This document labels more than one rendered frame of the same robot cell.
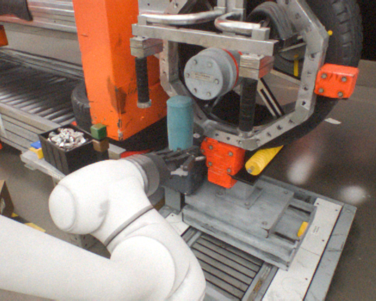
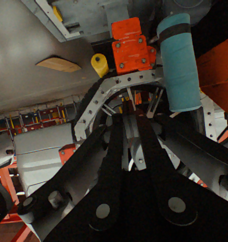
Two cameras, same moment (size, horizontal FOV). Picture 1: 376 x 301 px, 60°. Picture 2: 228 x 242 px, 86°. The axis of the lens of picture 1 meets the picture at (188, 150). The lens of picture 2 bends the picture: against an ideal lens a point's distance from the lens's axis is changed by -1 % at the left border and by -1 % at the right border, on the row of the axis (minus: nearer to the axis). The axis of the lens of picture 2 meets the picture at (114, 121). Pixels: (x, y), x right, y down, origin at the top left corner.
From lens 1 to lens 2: 74 cm
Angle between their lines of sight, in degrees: 52
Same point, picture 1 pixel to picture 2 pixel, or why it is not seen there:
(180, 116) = (180, 98)
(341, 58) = not seen: hidden behind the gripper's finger
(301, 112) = (79, 131)
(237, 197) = (114, 7)
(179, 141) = (176, 63)
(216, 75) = (142, 166)
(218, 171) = (129, 37)
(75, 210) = not seen: outside the picture
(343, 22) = not seen: hidden behind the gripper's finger
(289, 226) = (68, 9)
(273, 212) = (80, 14)
